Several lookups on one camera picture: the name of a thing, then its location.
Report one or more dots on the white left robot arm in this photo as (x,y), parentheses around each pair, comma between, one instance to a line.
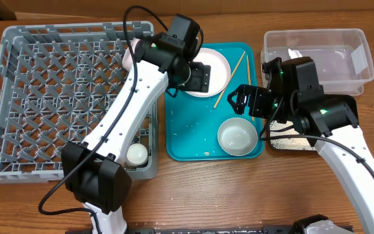
(93,169)

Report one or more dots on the right wooden chopstick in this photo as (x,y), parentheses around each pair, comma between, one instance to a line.
(249,78)

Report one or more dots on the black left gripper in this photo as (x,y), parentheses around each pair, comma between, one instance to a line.
(202,80)

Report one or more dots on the white and red wrapper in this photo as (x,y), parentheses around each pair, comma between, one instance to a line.
(294,54)

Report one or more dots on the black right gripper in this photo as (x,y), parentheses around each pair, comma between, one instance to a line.
(252,101)

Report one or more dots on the large white plate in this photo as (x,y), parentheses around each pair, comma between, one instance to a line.
(220,71)

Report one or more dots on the teal plastic serving tray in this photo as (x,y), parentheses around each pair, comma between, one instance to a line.
(192,123)

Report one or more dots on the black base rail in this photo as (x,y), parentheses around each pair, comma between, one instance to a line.
(267,229)

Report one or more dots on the pile of rice grains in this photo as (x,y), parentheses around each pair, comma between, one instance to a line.
(294,144)

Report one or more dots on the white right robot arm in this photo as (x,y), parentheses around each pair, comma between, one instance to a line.
(346,152)

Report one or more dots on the clear plastic waste bin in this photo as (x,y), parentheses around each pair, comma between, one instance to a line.
(342,56)

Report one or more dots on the white cup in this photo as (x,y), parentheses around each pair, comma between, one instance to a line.
(137,155)

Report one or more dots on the left wooden chopstick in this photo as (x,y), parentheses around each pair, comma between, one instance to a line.
(229,80)

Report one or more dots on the black waste tray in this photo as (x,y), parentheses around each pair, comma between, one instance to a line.
(309,118)

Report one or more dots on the small white plate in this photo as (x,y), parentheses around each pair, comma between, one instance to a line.
(127,59)

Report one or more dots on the wooden chopstick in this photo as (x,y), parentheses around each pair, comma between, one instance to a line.
(249,78)
(229,80)

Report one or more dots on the grey plastic dishwasher rack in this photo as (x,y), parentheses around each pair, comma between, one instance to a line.
(56,83)

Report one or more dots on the grey bowl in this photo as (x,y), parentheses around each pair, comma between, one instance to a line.
(237,137)

